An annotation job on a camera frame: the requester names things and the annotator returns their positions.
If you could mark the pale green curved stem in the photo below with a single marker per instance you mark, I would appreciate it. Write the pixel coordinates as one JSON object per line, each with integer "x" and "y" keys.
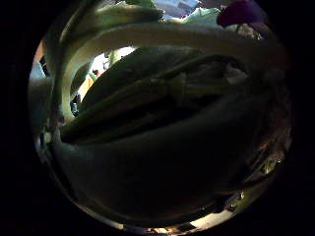
{"x": 183, "y": 34}

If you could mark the long green leaf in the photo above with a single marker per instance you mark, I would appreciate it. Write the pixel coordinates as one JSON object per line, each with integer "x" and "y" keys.
{"x": 124, "y": 16}

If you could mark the purple flower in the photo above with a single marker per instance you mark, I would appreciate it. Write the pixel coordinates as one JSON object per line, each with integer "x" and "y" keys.
{"x": 241, "y": 12}

